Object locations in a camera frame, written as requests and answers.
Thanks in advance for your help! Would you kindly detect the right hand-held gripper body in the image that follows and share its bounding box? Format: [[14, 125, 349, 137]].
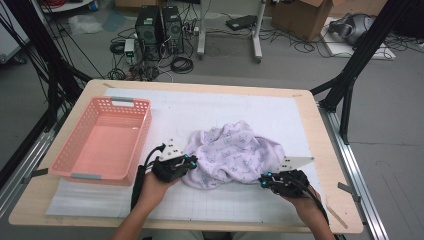
[[272, 155, 315, 199]]

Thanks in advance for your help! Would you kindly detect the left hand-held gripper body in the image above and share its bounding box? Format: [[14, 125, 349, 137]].
[[151, 138, 188, 184]]

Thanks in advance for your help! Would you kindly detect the pale printed towel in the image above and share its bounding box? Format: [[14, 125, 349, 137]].
[[181, 120, 287, 191]]

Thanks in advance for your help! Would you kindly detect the pink plastic basket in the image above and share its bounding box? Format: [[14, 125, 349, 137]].
[[48, 95, 153, 186]]

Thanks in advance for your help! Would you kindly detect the person's right hand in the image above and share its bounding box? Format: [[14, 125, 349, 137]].
[[283, 184, 323, 218]]

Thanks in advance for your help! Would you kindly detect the person's left hand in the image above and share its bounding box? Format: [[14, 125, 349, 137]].
[[138, 171, 183, 210]]

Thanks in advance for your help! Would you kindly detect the thin wooden stick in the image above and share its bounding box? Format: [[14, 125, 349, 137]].
[[325, 203, 350, 231]]

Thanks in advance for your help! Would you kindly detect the white grid mat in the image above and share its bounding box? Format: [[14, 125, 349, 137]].
[[45, 87, 331, 225]]

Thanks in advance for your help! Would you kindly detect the small white device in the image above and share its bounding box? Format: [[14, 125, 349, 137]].
[[123, 38, 136, 64]]

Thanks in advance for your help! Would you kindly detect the black computer tower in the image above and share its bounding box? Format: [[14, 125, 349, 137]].
[[161, 5, 185, 56], [134, 5, 163, 62]]

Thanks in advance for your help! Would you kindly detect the white board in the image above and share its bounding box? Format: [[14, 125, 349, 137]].
[[321, 16, 397, 61]]

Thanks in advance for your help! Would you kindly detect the white metal stand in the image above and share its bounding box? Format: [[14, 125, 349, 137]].
[[196, 0, 268, 64]]

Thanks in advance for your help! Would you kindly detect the black flat box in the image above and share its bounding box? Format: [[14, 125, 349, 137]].
[[225, 14, 258, 32]]

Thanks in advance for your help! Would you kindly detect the blue floor sheet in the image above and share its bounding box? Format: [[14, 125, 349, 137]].
[[101, 9, 128, 33]]

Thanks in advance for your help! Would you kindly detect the brown cardboard box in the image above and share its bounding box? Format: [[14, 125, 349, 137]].
[[271, 0, 334, 43]]

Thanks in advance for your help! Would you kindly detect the clear plastic bag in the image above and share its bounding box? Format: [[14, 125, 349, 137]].
[[68, 13, 103, 36]]

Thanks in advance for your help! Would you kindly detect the grey vacuum cleaner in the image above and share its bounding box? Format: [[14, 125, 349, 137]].
[[328, 12, 378, 46]]

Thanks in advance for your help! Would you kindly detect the round white table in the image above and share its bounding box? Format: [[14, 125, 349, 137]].
[[39, 0, 95, 14]]

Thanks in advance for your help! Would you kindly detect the white cabinet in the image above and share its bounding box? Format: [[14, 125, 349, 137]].
[[0, 9, 30, 64]]

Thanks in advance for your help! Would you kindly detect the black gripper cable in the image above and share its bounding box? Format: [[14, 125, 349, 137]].
[[130, 143, 167, 211], [289, 174, 331, 226]]

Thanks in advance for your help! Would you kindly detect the grey metal bracket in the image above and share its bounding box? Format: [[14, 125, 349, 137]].
[[21, 168, 50, 184], [337, 181, 362, 203]]

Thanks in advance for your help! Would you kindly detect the aluminium rail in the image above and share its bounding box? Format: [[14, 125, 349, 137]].
[[0, 109, 66, 218], [318, 103, 390, 240]]

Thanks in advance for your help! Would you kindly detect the large black cable coil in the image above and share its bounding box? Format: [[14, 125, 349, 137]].
[[170, 56, 195, 75]]

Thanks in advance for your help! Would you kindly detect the small black cable coil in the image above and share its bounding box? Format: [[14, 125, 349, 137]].
[[109, 41, 126, 56]]

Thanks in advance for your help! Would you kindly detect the black metal frame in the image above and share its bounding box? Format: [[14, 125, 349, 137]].
[[0, 0, 93, 132], [309, 0, 414, 145]]

